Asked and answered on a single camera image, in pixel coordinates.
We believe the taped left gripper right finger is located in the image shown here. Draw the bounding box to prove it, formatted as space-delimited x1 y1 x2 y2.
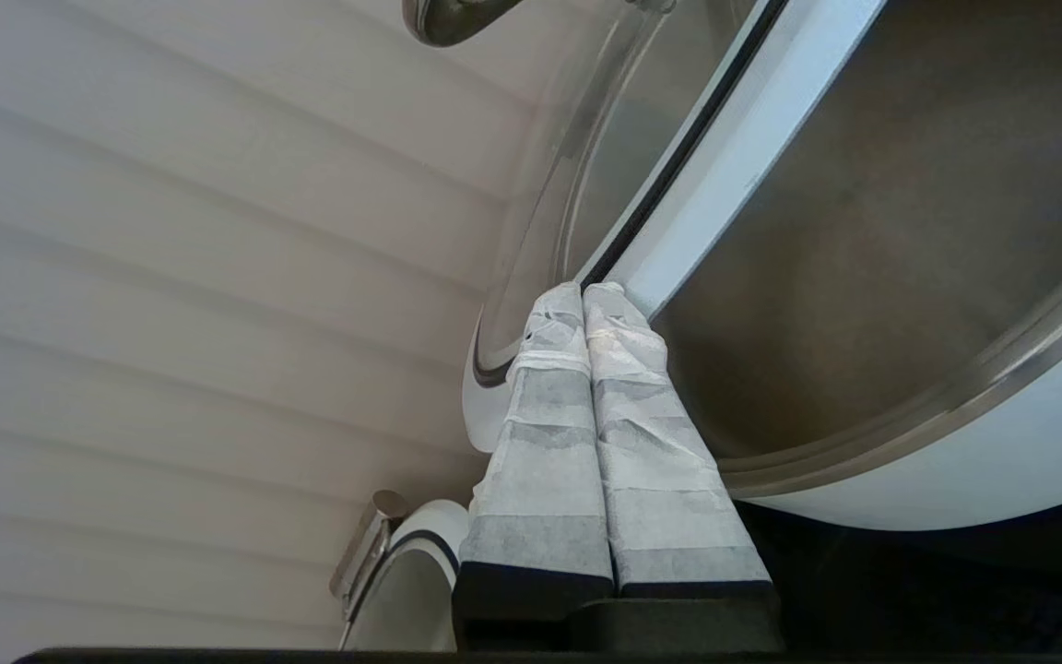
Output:
584 281 783 651

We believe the white pot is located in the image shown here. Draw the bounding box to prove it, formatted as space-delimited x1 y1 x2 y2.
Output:
651 0 1062 531

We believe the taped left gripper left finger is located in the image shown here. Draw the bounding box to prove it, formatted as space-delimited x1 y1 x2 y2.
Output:
453 281 617 646

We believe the black glass cooktop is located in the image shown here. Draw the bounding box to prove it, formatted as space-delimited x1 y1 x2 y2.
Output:
734 480 1062 658

